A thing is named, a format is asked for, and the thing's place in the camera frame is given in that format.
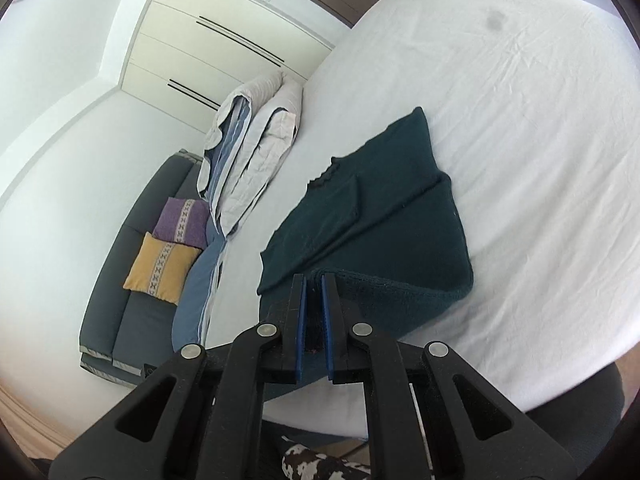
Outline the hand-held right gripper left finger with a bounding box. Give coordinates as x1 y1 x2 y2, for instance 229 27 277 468
48 274 307 480

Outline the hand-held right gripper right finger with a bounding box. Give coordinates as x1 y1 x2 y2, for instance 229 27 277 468
321 274 578 480

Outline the dark green sweater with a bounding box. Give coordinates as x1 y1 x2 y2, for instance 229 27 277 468
256 106 474 386

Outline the patterned cloth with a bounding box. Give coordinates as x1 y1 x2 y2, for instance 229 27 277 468
281 441 372 480

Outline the yellow patterned cushion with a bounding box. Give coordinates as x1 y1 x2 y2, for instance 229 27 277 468
123 231 201 306

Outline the purple patterned cushion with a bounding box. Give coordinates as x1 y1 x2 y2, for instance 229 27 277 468
152 197 211 250

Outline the folded beige blue duvet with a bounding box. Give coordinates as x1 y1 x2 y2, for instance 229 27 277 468
197 70 305 237

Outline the grey upholstered headboard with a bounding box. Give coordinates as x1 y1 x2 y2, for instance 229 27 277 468
77 149 211 387

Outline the white sheet bed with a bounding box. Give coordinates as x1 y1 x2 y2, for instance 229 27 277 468
200 0 638 441

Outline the dark grey cloth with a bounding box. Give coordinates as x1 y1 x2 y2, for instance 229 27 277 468
527 364 627 480

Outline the cream wardrobe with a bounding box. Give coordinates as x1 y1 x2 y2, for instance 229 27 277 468
117 0 335 133

